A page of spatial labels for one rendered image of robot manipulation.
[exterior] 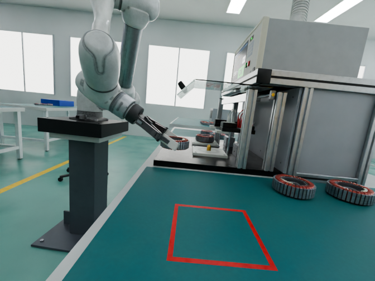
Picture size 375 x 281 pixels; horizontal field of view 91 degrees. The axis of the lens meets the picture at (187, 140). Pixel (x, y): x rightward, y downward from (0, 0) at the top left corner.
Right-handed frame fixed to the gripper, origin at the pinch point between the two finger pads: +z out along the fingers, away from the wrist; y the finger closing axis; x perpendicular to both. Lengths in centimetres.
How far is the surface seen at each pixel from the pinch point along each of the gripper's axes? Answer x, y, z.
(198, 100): 46, -486, 11
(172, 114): -32, -486, -27
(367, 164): 34, 8, 59
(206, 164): 0.9, 5.9, 14.0
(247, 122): 21.7, 5.8, 16.6
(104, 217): -11.9, 39.0, -4.5
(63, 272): -12, 51, -4
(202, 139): 4.1, -32.6, 13.9
